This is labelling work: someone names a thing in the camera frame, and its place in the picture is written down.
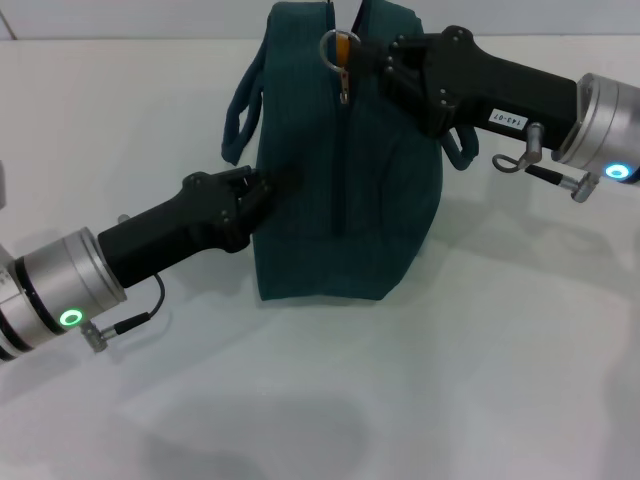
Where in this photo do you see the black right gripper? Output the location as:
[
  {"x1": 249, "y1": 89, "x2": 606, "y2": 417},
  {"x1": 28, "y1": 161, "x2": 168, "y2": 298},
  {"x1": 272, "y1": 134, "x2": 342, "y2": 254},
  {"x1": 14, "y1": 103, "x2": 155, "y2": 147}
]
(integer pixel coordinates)
[{"x1": 352, "y1": 25, "x2": 581, "y2": 151}]

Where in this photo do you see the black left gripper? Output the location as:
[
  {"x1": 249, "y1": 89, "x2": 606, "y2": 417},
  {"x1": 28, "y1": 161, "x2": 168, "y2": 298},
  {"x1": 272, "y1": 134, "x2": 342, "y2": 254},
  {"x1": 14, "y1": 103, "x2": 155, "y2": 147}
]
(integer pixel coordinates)
[{"x1": 97, "y1": 166, "x2": 304, "y2": 290}]

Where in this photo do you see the dark green lunch bag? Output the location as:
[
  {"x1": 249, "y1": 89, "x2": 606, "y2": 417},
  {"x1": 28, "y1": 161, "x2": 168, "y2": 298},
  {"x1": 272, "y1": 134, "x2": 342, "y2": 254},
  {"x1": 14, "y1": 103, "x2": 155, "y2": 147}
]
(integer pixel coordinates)
[{"x1": 221, "y1": 0, "x2": 479, "y2": 303}]

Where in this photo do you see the dark right gripper cable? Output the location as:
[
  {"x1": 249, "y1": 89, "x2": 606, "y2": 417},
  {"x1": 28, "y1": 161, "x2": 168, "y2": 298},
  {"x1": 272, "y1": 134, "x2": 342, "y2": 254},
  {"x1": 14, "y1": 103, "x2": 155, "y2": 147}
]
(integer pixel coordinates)
[{"x1": 492, "y1": 122, "x2": 576, "y2": 189}]

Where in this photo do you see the dark gripper cable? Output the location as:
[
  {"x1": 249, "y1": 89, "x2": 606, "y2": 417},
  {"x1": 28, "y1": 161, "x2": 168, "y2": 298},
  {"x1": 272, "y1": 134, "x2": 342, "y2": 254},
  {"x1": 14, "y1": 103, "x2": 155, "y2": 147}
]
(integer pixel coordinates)
[
  {"x1": 492, "y1": 122, "x2": 576, "y2": 189},
  {"x1": 82, "y1": 273, "x2": 166, "y2": 353}
]

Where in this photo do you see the dark left gripper cable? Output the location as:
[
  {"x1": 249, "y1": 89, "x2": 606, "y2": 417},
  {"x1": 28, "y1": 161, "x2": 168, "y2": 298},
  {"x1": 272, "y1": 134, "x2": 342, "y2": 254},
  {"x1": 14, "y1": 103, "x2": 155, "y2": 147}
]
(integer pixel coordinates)
[{"x1": 82, "y1": 273, "x2": 166, "y2": 353}]

